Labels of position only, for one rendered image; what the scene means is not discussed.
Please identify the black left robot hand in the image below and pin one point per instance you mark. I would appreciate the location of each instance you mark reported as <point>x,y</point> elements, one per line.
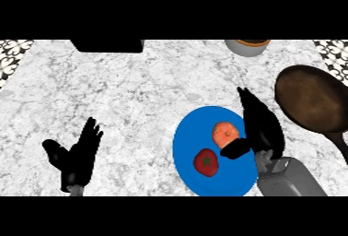
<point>80,153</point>

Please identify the orange squash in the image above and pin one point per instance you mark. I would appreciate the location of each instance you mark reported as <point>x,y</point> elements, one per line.
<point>223,134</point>

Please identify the dark brown frying pan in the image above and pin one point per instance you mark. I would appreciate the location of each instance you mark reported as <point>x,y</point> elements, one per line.
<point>313,101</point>

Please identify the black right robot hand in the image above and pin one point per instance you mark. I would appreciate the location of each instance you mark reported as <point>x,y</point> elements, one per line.
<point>260,123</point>

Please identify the grey pot with orange rim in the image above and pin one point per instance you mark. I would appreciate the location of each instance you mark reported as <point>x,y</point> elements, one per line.
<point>247,47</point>

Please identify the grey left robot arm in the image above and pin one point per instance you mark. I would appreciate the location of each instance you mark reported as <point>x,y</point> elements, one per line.
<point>76,190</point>

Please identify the blue plate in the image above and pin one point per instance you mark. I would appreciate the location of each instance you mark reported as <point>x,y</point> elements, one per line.
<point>204,147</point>

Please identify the black appliance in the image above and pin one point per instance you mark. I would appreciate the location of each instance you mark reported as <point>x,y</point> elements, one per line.
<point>108,45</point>

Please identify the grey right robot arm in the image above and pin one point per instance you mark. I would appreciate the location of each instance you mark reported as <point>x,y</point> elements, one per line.
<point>285,178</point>

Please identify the red tomato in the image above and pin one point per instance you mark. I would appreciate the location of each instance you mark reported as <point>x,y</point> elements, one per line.
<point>206,162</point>

